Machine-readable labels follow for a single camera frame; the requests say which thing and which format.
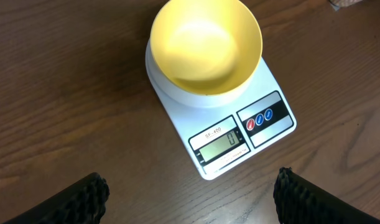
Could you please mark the clear plastic container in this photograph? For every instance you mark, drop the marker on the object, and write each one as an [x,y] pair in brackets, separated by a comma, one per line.
[338,4]

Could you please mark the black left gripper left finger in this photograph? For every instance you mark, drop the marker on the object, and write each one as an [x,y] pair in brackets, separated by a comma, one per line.
[82,202]

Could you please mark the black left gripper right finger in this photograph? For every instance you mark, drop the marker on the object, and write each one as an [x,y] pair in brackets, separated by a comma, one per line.
[299,201]

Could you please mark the white digital kitchen scale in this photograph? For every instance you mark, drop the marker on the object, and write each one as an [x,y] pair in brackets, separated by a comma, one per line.
[220,135]

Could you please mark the yellow bowl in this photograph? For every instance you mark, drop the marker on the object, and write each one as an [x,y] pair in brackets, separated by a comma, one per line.
[206,47]

